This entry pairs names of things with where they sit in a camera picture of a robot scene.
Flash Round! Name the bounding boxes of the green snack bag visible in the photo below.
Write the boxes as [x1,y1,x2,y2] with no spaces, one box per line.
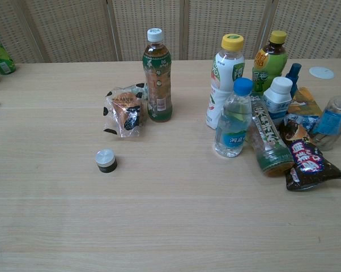
[0,22,17,76]

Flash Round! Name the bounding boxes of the white bottle yellow cap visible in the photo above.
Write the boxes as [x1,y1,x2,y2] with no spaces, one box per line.
[206,33,246,130]

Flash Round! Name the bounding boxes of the dark snack bag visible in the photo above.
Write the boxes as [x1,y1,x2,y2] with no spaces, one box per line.
[279,113,341,192]

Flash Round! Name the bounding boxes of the clear plastic bottle blue label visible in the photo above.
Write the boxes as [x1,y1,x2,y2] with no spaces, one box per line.
[312,95,341,152]

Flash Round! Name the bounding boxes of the wrapped cake cow-print packet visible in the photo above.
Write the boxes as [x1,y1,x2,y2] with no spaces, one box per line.
[103,83,149,139]

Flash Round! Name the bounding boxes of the small white-capped bottle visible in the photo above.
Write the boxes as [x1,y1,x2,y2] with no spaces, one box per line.
[262,76,294,126]

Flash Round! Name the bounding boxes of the blue-capped water bottle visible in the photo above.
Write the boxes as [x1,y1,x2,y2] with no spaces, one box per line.
[214,78,254,158]

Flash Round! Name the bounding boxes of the dark blue spray bottle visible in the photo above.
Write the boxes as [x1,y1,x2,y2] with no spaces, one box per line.
[285,62,302,97]

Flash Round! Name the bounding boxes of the woven folding screen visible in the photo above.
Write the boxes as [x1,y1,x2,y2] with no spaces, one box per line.
[0,0,341,64]

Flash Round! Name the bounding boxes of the small silver black jar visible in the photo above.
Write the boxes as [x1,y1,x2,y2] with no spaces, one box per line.
[95,149,118,173]

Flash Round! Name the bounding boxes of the lying green tea bottle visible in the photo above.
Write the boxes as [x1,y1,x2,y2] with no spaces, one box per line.
[249,95,295,178]

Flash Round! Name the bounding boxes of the orange snack packet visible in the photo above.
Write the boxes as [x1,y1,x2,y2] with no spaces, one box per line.
[287,87,323,117]

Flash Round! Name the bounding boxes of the white-capped green tea bottle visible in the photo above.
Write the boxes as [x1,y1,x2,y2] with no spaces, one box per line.
[142,27,173,124]

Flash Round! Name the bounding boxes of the green-label bottle yellow cap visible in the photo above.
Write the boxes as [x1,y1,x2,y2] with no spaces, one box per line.
[251,30,289,96]

